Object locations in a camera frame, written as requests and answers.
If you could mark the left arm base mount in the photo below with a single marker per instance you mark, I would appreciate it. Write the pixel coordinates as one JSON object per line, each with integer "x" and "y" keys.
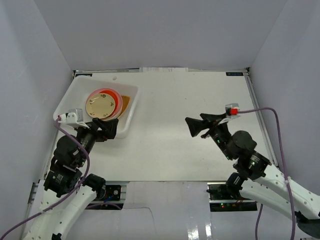
{"x": 111, "y": 200}

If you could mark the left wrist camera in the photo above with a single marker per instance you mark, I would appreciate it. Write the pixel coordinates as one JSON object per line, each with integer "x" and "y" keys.
{"x": 74, "y": 118}

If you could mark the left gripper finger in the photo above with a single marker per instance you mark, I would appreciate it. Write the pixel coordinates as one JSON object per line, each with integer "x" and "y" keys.
{"x": 96, "y": 124}
{"x": 109, "y": 128}

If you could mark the orange round plate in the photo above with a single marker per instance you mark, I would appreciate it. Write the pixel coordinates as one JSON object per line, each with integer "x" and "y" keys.
{"x": 115, "y": 96}

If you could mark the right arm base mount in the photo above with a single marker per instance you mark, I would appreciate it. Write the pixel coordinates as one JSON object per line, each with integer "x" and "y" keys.
{"x": 222, "y": 202}

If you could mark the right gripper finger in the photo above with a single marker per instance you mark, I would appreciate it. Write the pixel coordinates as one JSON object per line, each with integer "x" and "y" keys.
{"x": 195, "y": 126}
{"x": 214, "y": 118}

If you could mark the pink round plate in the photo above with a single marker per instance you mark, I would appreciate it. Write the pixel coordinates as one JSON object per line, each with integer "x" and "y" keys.
{"x": 121, "y": 102}

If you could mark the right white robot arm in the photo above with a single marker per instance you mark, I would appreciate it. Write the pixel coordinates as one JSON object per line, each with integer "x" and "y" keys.
{"x": 256, "y": 178}

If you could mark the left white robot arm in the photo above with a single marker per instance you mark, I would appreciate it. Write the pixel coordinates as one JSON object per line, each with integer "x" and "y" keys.
{"x": 69, "y": 188}

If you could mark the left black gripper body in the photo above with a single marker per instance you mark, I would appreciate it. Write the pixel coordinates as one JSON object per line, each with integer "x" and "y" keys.
{"x": 96, "y": 127}

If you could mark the white plastic bin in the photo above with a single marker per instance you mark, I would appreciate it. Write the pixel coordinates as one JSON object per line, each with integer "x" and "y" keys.
{"x": 83, "y": 86}

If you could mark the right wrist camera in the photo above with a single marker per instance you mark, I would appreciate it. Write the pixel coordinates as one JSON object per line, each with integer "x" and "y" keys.
{"x": 232, "y": 111}

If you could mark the dark table label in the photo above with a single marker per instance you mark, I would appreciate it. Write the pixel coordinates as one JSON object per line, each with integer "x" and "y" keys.
{"x": 234, "y": 74}
{"x": 83, "y": 74}

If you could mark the woven fan-shaped basket plate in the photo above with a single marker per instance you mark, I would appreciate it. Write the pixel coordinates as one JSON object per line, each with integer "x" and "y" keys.
{"x": 123, "y": 105}

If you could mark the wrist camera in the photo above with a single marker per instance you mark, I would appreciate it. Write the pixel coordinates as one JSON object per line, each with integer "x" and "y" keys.
{"x": 232, "y": 111}
{"x": 74, "y": 118}

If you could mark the beige patterned small plate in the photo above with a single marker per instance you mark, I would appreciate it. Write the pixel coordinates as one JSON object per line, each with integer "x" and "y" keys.
{"x": 100, "y": 105}

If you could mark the left dark table label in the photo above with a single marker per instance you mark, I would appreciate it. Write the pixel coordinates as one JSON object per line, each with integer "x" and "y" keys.
{"x": 83, "y": 74}

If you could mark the paper sheet at back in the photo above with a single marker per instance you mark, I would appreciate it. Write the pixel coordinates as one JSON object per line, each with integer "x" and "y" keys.
{"x": 163, "y": 69}

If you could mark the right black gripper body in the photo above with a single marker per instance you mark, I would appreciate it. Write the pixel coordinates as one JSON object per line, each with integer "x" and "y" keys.
{"x": 220, "y": 135}

